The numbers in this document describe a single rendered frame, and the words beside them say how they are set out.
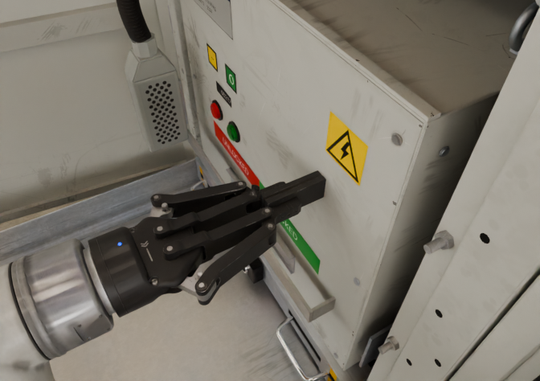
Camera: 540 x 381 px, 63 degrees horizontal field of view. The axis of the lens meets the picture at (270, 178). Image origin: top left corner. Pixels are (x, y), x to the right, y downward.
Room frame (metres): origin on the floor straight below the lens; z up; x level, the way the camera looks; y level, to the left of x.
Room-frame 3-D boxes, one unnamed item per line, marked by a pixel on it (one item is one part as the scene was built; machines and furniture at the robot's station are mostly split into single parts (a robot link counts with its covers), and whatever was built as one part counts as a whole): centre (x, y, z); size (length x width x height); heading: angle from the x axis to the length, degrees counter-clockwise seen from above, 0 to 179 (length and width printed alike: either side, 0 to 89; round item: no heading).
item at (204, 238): (0.25, 0.05, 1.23); 0.11 x 0.01 x 0.04; 118
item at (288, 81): (0.44, 0.02, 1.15); 0.48 x 0.01 x 0.48; 30
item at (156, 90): (0.59, 0.18, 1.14); 0.08 x 0.05 x 0.17; 120
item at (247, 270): (0.43, 0.04, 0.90); 0.06 x 0.03 x 0.05; 30
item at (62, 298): (0.19, 0.18, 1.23); 0.09 x 0.06 x 0.09; 30
